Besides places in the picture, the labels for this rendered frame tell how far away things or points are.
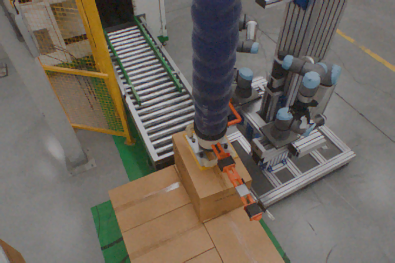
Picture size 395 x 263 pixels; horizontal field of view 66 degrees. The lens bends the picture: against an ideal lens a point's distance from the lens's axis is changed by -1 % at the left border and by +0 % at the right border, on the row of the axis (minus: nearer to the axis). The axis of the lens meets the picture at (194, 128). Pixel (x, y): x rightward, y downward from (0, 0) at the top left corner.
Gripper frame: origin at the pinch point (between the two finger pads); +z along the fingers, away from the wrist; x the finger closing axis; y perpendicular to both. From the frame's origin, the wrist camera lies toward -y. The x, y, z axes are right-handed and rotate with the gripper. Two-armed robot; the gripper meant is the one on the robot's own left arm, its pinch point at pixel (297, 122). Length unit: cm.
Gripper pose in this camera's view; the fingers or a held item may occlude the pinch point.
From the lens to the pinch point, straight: 181.9
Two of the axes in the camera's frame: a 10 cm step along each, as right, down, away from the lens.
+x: 4.7, 6.8, -5.7
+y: -8.8, 3.7, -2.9
